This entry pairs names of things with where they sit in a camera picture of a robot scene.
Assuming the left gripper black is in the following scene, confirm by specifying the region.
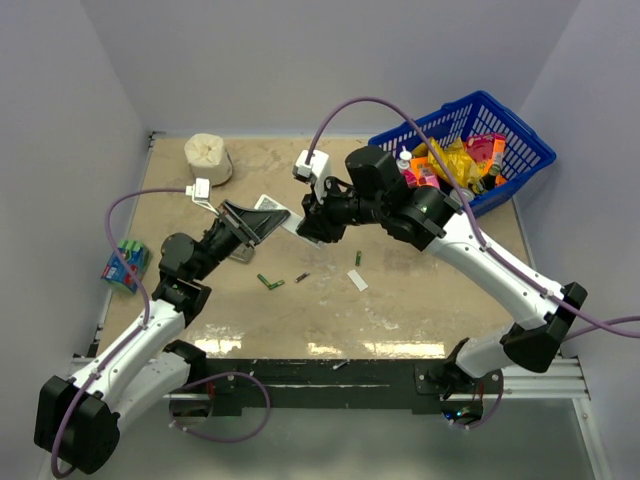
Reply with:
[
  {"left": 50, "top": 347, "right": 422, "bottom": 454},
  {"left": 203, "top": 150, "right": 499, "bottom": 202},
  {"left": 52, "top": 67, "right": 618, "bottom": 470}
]
[{"left": 192, "top": 199, "right": 289, "bottom": 281}]

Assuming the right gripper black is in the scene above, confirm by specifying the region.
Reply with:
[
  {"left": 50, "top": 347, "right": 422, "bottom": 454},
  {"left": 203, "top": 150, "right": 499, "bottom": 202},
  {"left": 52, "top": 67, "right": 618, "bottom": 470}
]
[{"left": 298, "top": 176, "right": 386, "bottom": 243}]

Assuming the white remote control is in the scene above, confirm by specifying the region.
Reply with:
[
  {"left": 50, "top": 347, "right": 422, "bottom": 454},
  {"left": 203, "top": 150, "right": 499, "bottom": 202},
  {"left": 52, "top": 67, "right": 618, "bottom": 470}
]
[{"left": 253, "top": 193, "right": 324, "bottom": 250}]

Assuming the white battery cover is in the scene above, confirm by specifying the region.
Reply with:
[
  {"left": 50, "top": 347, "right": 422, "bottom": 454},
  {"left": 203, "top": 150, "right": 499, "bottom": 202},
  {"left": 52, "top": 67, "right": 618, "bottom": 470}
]
[{"left": 347, "top": 270, "right": 368, "bottom": 292}]

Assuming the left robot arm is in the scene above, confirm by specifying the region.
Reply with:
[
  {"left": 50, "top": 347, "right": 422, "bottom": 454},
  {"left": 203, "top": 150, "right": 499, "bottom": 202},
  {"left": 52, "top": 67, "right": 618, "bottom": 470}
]
[{"left": 34, "top": 201, "right": 290, "bottom": 479}]

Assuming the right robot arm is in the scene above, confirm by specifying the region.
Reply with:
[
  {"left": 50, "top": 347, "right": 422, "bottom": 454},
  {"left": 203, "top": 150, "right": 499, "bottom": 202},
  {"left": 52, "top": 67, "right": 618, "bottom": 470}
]
[{"left": 293, "top": 146, "right": 587, "bottom": 393}]

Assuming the grey remote control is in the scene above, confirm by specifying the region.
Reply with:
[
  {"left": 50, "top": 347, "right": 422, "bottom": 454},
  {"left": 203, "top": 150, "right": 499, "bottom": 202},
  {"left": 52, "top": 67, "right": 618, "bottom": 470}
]
[{"left": 230, "top": 246, "right": 255, "bottom": 264}]

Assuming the green battery left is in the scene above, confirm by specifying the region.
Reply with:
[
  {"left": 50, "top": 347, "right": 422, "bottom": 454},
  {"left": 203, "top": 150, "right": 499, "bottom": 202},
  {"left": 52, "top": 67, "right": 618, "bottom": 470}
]
[{"left": 256, "top": 273, "right": 271, "bottom": 287}]

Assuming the white tissue roll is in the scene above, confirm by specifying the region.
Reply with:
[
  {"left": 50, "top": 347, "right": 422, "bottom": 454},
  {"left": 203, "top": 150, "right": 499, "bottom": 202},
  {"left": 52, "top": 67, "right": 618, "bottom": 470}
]
[{"left": 184, "top": 133, "right": 234, "bottom": 187}]

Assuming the white bottle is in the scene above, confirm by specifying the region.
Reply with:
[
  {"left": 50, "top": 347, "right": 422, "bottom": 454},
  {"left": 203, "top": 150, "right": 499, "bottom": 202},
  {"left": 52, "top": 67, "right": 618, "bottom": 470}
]
[{"left": 396, "top": 147, "right": 413, "bottom": 174}]

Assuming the orange box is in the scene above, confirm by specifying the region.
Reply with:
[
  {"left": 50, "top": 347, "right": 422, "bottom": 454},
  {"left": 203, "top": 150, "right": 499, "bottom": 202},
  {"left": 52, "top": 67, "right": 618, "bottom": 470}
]
[{"left": 410, "top": 157, "right": 440, "bottom": 189}]

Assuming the red soda can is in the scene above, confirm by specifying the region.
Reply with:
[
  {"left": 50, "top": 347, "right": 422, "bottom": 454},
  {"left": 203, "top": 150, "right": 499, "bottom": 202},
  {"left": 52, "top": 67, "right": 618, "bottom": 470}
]
[{"left": 449, "top": 188, "right": 475, "bottom": 204}]

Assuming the yellow snack bag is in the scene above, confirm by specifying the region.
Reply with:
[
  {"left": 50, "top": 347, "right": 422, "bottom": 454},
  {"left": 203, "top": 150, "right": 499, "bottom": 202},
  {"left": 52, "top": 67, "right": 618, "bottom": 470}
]
[{"left": 412, "top": 138, "right": 482, "bottom": 188}]

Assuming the battery multipack blue green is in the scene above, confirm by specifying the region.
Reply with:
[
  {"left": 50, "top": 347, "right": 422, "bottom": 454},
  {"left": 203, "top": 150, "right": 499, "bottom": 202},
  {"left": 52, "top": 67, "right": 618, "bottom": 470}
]
[{"left": 100, "top": 237, "right": 153, "bottom": 295}]

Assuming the dark glass bottle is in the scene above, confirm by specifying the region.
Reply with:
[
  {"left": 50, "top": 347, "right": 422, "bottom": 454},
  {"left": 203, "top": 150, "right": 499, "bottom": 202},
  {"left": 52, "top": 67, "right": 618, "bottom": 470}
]
[{"left": 470, "top": 164, "right": 501, "bottom": 196}]

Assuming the blue plastic basket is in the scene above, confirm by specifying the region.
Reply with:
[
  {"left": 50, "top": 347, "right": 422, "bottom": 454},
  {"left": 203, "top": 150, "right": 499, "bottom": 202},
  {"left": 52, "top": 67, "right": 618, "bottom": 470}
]
[{"left": 368, "top": 91, "right": 556, "bottom": 216}]

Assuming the orange tall carton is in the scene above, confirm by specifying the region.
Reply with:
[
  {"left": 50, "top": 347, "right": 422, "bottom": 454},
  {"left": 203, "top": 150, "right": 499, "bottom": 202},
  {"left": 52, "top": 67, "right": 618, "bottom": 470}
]
[{"left": 491, "top": 133, "right": 506, "bottom": 171}]

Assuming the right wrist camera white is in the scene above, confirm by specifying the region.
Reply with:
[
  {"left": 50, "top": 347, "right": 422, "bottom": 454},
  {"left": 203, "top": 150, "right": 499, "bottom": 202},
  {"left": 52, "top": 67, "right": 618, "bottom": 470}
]
[{"left": 292, "top": 150, "right": 331, "bottom": 204}]

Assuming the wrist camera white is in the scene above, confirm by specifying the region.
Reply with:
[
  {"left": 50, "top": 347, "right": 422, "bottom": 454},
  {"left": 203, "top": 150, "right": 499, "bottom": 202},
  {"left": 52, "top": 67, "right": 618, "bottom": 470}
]
[
  {"left": 185, "top": 178, "right": 219, "bottom": 216},
  {"left": 292, "top": 150, "right": 331, "bottom": 204}
]

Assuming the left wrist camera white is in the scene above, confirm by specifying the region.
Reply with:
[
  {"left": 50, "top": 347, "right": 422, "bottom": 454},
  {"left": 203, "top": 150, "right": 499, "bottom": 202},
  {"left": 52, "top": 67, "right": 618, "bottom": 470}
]
[{"left": 185, "top": 178, "right": 219, "bottom": 216}]

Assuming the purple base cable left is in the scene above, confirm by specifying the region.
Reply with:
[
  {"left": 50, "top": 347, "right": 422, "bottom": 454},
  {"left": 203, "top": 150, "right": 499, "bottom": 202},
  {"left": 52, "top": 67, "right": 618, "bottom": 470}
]
[{"left": 168, "top": 371, "right": 272, "bottom": 443}]

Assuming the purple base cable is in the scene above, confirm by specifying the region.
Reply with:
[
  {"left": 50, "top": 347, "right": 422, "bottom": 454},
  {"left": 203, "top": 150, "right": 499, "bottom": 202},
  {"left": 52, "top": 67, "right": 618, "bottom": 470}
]
[
  {"left": 168, "top": 371, "right": 272, "bottom": 443},
  {"left": 447, "top": 369, "right": 504, "bottom": 431}
]

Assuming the black base frame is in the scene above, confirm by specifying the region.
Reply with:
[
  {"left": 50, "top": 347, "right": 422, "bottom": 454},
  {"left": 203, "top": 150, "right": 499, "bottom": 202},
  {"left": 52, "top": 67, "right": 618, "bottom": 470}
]
[{"left": 177, "top": 358, "right": 504, "bottom": 419}]

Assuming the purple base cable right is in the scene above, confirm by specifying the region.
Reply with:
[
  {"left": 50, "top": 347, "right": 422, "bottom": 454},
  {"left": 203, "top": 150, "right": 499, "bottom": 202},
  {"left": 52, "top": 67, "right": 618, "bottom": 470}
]
[{"left": 447, "top": 369, "right": 504, "bottom": 431}]

